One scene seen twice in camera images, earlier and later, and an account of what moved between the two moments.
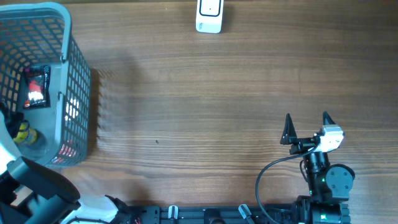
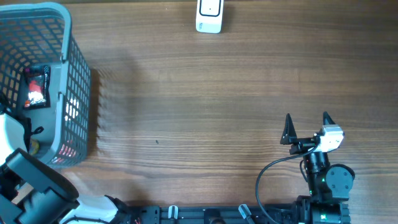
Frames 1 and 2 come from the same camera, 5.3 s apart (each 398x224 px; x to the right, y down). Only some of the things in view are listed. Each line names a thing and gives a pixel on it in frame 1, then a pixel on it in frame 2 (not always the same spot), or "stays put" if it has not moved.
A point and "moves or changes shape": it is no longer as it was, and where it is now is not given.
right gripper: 302,144 stays put
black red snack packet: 37,93 stays put
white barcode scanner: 209,16 stays put
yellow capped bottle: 25,135 moves or changes shape
